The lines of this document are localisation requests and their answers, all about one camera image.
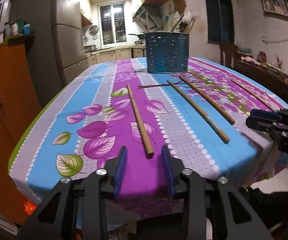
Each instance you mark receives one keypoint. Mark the long wooden chopstick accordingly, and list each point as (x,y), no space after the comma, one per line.
(218,131)

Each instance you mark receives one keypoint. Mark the cluttered wooden side table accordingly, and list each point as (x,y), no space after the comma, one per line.
(274,79)

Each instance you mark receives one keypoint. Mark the grey refrigerator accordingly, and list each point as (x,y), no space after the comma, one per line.
(57,54)

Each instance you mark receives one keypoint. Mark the dark window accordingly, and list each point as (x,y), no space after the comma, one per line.
(220,21)

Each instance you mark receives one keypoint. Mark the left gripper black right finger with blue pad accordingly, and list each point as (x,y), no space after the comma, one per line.
(231,216)

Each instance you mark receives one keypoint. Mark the blue perforated utensil holder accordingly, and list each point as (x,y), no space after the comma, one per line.
(167,52)

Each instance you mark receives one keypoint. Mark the floral striped tablecloth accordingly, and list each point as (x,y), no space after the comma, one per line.
(199,115)

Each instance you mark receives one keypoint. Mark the beige kitchen base cabinets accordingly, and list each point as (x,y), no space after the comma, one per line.
(115,53)

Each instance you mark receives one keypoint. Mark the dark wooden chair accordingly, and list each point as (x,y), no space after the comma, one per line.
(228,54)

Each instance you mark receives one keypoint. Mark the range hood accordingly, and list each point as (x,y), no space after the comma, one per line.
(149,18)

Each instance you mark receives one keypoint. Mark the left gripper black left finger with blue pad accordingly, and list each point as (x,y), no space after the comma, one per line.
(56,216)

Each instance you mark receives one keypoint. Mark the orange wooden cabinet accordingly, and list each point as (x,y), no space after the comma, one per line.
(19,106)

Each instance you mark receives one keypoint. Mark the framed wall picture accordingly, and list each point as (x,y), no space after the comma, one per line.
(275,9)

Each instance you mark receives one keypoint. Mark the white red-label bottle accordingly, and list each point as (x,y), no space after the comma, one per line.
(15,29)

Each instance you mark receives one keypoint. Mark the kitchen window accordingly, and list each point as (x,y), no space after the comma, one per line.
(112,23)

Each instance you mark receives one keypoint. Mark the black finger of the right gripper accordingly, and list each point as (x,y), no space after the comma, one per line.
(273,123)

